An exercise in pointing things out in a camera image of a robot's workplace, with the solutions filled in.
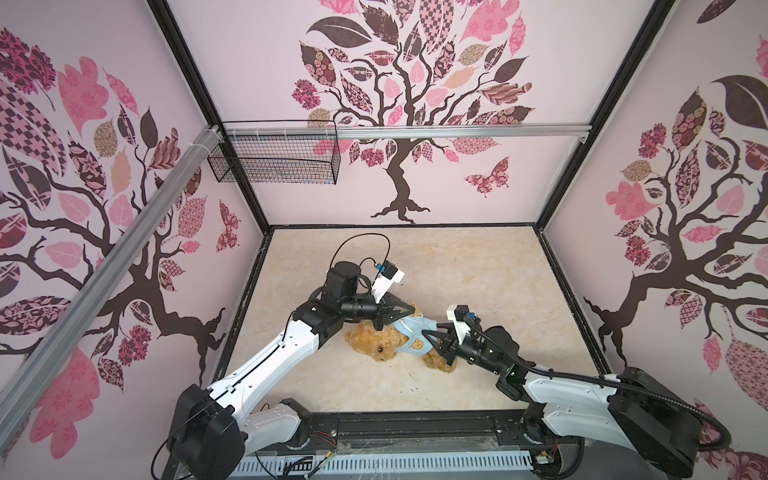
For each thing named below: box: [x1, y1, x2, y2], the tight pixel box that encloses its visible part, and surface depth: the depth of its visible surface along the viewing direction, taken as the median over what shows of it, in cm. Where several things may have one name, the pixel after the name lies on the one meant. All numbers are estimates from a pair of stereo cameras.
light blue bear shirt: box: [393, 313, 438, 357], surface depth 74 cm
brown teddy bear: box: [345, 304, 458, 374], surface depth 68 cm
